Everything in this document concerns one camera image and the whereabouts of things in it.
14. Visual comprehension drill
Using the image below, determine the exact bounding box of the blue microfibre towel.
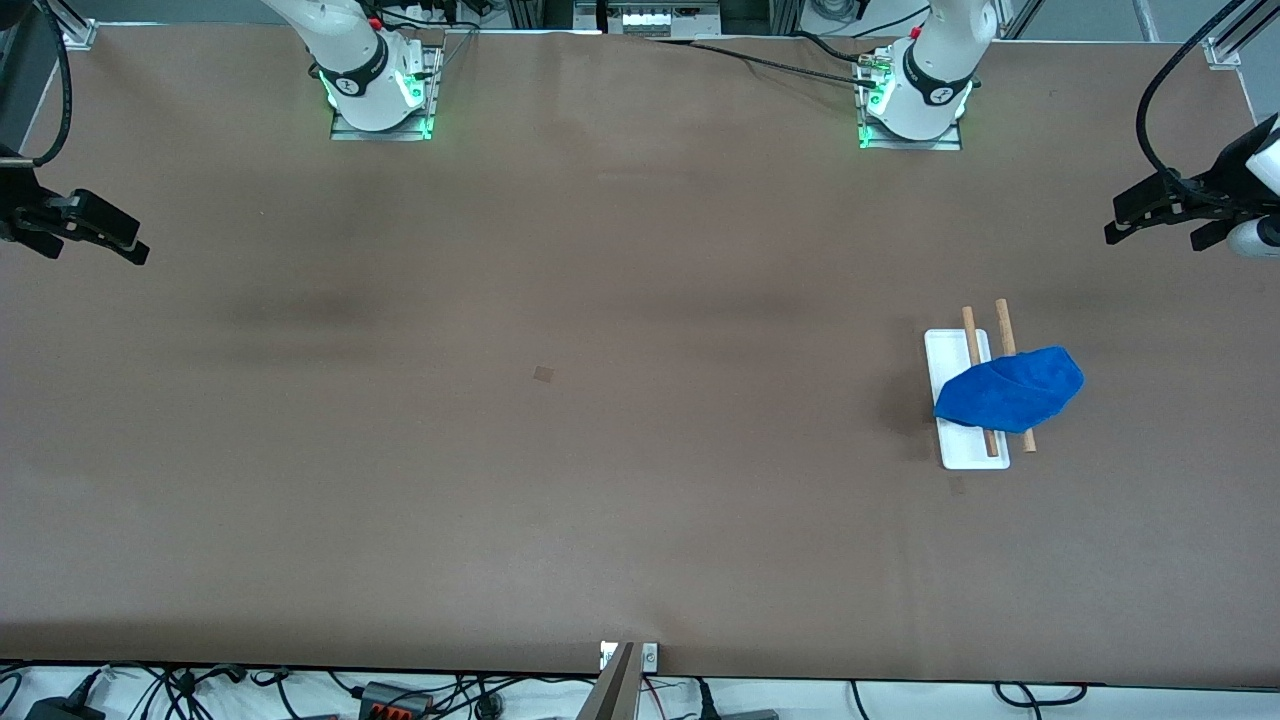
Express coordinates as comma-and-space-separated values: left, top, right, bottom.
933, 345, 1086, 434

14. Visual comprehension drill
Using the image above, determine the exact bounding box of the white rack with wooden rods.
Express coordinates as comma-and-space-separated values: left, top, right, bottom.
923, 298, 1038, 471

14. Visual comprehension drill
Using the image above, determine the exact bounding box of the black power adapter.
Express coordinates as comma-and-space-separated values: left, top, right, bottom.
25, 695, 106, 720

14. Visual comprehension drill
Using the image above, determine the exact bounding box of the black orange connector box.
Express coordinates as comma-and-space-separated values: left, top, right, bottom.
360, 682, 436, 720

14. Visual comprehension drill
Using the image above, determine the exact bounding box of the grey control device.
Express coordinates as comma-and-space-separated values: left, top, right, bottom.
575, 0, 721, 39

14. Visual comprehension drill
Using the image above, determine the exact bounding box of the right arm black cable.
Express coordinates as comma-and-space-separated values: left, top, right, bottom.
28, 0, 73, 167

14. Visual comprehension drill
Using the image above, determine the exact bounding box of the aluminium frame strut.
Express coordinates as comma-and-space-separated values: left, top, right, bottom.
1215, 0, 1280, 51

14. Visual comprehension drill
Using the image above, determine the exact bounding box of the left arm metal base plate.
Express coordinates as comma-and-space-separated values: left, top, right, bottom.
856, 45, 963, 152

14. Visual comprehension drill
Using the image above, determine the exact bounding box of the short black table cable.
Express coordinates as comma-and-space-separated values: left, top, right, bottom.
790, 32, 873, 65

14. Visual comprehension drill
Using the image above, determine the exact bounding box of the long black table cable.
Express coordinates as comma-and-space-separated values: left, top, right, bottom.
640, 36, 881, 89

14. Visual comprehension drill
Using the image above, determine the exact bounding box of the black looped floor cable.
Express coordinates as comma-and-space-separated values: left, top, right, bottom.
995, 682, 1086, 711

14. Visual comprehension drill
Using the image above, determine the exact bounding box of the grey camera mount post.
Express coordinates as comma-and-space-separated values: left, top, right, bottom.
578, 642, 641, 720

